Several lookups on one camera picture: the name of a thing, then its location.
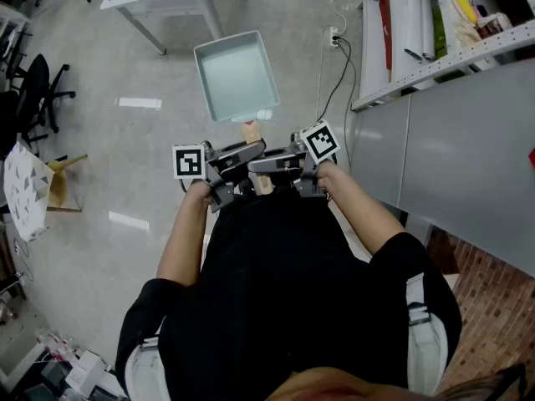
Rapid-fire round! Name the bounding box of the light blue rectangular pan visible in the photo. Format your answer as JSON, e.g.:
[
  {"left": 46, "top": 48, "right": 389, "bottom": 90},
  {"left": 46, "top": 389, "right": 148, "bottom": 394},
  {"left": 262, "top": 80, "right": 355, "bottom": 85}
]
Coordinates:
[{"left": 192, "top": 30, "right": 281, "bottom": 196}]

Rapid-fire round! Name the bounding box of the white perforated shelf rack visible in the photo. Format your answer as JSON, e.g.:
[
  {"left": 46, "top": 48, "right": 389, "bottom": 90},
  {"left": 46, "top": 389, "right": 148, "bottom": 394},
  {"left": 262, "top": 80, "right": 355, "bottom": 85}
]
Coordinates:
[{"left": 349, "top": 0, "right": 535, "bottom": 113}]

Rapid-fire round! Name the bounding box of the white shoulder strap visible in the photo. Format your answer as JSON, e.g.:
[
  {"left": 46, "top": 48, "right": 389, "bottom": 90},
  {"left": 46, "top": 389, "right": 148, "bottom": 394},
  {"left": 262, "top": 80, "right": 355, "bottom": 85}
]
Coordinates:
[
  {"left": 405, "top": 272, "right": 449, "bottom": 396},
  {"left": 124, "top": 335, "right": 171, "bottom": 401}
]

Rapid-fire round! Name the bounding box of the red and white package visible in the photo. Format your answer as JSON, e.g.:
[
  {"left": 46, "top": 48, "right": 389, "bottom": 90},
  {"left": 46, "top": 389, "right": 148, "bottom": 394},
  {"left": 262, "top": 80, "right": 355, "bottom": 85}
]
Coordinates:
[{"left": 378, "top": 0, "right": 394, "bottom": 71}]

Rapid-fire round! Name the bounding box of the yellow foam roll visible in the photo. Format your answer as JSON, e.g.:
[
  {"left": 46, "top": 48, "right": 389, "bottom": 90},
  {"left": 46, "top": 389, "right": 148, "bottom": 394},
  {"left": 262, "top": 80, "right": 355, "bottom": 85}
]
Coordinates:
[{"left": 450, "top": 0, "right": 479, "bottom": 25}]

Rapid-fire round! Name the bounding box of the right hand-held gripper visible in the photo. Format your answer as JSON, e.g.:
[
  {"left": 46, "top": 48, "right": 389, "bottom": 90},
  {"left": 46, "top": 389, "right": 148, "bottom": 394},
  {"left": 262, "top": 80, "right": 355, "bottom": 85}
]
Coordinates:
[{"left": 247, "top": 119, "right": 342, "bottom": 198}]

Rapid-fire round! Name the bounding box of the black cable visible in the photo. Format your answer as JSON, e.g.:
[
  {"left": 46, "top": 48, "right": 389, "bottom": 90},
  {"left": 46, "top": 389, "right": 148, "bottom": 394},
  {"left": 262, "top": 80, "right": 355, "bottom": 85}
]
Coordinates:
[{"left": 316, "top": 35, "right": 358, "bottom": 165}]

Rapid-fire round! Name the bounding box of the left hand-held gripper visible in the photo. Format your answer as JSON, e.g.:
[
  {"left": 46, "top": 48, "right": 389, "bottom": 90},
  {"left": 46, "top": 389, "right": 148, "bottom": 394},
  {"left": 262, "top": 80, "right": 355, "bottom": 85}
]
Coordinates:
[{"left": 171, "top": 139, "right": 268, "bottom": 214}]

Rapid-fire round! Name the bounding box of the person's left forearm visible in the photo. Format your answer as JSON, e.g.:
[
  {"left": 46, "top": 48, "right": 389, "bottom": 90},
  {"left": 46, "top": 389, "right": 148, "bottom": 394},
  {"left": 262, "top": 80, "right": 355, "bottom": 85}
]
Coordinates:
[{"left": 156, "top": 180, "right": 215, "bottom": 287}]

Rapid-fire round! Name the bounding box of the triangle-patterned white cloth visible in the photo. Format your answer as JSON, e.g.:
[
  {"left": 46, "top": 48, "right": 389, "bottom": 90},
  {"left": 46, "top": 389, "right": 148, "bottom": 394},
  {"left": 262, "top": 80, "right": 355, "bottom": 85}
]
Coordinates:
[{"left": 3, "top": 141, "right": 55, "bottom": 242}]

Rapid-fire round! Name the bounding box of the black office chair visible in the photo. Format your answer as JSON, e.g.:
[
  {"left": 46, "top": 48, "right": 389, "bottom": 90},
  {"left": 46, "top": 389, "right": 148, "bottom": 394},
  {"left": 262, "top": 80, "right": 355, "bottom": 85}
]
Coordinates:
[{"left": 15, "top": 53, "right": 77, "bottom": 144}]

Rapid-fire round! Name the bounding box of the person's right forearm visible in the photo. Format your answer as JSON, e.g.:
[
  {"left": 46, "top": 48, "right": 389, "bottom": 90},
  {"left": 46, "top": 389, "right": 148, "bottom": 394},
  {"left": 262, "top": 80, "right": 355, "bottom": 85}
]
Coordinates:
[{"left": 315, "top": 160, "right": 407, "bottom": 263}]

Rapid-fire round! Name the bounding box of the green roll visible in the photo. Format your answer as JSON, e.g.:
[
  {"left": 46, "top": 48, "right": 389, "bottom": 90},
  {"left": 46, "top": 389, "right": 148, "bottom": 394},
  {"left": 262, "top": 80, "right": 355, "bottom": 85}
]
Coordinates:
[{"left": 431, "top": 5, "right": 449, "bottom": 60}]

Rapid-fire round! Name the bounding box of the white cable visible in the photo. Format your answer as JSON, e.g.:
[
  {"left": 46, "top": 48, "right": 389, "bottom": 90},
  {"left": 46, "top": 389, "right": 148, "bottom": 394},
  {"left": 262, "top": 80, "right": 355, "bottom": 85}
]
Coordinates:
[{"left": 319, "top": 0, "right": 349, "bottom": 33}]

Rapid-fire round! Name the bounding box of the grey cabinet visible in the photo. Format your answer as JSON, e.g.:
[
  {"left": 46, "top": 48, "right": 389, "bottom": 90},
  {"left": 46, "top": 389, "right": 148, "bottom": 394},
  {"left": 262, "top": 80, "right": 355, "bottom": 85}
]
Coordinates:
[{"left": 349, "top": 58, "right": 535, "bottom": 279}]

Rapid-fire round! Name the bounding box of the wooden stool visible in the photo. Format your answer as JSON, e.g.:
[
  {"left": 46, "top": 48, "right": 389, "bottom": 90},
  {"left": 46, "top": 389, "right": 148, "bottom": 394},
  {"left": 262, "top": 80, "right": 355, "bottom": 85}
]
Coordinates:
[{"left": 44, "top": 153, "right": 89, "bottom": 213}]

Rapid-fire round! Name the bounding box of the white cardboard box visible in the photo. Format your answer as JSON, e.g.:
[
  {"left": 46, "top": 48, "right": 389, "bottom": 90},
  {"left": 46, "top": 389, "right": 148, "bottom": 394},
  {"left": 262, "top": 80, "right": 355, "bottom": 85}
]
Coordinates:
[{"left": 64, "top": 348, "right": 106, "bottom": 397}]

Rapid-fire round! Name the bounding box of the white paper roll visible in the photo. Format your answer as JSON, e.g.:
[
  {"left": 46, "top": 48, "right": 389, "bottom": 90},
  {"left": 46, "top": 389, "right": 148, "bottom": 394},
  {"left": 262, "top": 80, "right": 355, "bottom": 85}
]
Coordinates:
[
  {"left": 405, "top": 0, "right": 424, "bottom": 60},
  {"left": 420, "top": 0, "right": 436, "bottom": 62}
]

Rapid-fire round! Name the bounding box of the person's black shirt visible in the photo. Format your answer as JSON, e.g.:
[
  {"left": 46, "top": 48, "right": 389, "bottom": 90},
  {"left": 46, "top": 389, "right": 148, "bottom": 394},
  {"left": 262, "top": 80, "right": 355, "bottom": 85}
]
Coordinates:
[{"left": 115, "top": 190, "right": 463, "bottom": 401}]

